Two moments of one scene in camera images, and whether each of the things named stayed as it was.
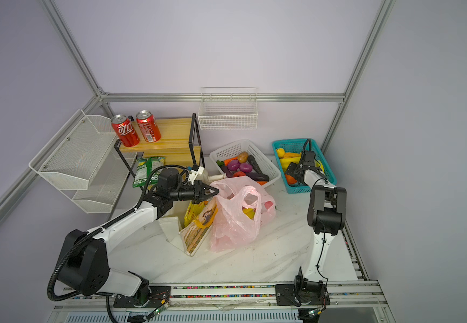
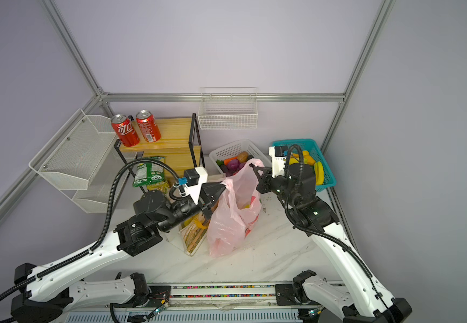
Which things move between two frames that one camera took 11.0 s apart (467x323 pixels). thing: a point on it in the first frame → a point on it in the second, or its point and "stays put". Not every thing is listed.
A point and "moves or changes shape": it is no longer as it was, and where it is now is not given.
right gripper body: (295, 167) → (278, 188)
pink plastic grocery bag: (241, 208) moves or changes shape
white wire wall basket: (223, 108) stays put
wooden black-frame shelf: (180, 143) stays put
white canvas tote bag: (188, 238) stays put
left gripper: (202, 197) → (207, 201)
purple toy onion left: (233, 165) stays put
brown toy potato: (242, 157) stays put
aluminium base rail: (359, 301) stays put
